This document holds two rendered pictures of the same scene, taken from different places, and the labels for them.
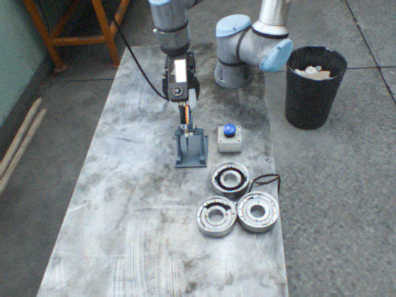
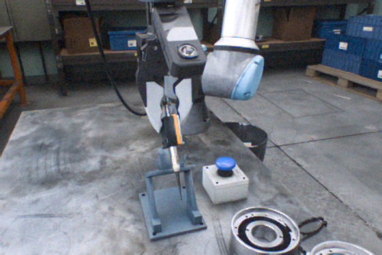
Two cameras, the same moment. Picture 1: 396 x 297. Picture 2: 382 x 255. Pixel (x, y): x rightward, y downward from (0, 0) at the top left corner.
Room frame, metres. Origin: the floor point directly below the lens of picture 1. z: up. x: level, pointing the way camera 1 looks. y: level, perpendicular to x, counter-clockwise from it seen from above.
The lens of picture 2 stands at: (0.25, 0.20, 1.19)
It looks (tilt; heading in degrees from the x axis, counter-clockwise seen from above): 26 degrees down; 333
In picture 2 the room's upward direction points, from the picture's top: straight up
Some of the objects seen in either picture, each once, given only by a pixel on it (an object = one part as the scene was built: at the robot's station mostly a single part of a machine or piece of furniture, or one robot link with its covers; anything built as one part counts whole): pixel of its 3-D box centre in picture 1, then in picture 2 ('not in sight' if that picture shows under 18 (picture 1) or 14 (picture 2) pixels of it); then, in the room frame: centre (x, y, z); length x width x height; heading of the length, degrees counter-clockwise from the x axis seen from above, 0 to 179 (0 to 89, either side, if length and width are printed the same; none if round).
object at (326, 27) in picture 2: not in sight; (329, 28); (3.56, -3.71, 0.56); 0.52 x 0.38 x 0.22; 77
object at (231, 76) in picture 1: (233, 65); (185, 108); (1.03, -0.18, 0.85); 0.15 x 0.15 x 0.10
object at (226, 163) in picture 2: (229, 132); (225, 170); (0.69, -0.10, 0.85); 0.04 x 0.04 x 0.05
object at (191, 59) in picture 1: (179, 61); (162, 34); (0.71, 0.01, 1.12); 0.09 x 0.08 x 0.12; 170
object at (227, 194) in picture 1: (230, 180); (263, 237); (0.54, -0.08, 0.82); 0.10 x 0.10 x 0.04
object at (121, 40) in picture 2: not in sight; (131, 38); (4.06, -0.95, 0.56); 0.52 x 0.38 x 0.22; 77
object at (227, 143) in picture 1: (230, 137); (224, 179); (0.70, -0.10, 0.82); 0.08 x 0.07 x 0.05; 170
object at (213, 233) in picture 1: (216, 216); not in sight; (0.43, -0.02, 0.82); 0.10 x 0.10 x 0.04
